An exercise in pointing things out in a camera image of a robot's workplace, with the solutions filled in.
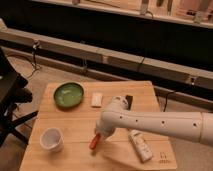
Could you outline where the red pepper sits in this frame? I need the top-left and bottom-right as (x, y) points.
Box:
(89, 134), (101, 150)

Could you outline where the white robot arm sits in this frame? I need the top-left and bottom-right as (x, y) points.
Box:
(95, 96), (213, 146)

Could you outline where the green ceramic bowl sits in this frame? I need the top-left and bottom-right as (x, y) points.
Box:
(53, 82), (84, 108)

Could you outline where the white sponge block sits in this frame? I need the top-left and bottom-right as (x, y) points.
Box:
(91, 92), (103, 107)

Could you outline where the wooden folding table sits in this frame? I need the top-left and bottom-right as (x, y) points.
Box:
(20, 81), (177, 171)

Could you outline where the white squeeze bottle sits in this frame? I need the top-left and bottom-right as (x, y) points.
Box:
(129, 130), (153, 162)

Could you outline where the black rectangular block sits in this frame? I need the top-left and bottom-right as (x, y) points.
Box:
(125, 95), (133, 110)

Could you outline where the white plastic cup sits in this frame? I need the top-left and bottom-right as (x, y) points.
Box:
(40, 128), (63, 152)

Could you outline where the black office chair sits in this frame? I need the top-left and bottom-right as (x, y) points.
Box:
(0, 47), (38, 147)

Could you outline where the black cable on floor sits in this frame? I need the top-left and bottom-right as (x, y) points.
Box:
(26, 40), (42, 80)

